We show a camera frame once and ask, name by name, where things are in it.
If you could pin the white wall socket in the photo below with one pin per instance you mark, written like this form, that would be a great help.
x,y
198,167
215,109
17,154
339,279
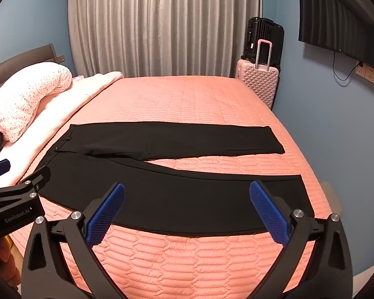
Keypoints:
x,y
370,74
360,70

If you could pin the pink quilted hard suitcase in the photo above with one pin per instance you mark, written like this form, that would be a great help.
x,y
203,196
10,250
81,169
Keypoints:
x,y
258,81

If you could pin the grey pleated curtain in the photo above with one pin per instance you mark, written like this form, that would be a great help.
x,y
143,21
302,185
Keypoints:
x,y
162,21

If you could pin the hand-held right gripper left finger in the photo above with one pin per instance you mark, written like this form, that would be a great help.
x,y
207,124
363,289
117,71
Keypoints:
x,y
107,211

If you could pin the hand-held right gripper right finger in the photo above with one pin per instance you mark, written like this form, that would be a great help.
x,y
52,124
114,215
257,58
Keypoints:
x,y
268,211

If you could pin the black hard suitcase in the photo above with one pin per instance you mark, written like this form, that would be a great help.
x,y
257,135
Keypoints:
x,y
268,31

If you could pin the brown padded headboard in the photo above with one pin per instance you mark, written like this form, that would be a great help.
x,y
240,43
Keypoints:
x,y
18,59

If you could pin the black pants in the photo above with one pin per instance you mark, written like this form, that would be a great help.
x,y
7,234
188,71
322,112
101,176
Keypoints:
x,y
180,199

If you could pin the light pink blanket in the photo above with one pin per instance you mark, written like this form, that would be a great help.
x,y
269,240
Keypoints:
x,y
65,106

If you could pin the wall mounted black television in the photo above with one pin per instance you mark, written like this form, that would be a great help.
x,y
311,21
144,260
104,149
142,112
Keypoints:
x,y
339,21

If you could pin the bed with pink quilted cover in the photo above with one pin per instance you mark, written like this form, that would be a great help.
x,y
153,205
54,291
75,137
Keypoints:
x,y
190,106

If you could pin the floral print pillow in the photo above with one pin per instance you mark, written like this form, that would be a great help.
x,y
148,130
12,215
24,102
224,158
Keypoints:
x,y
28,93

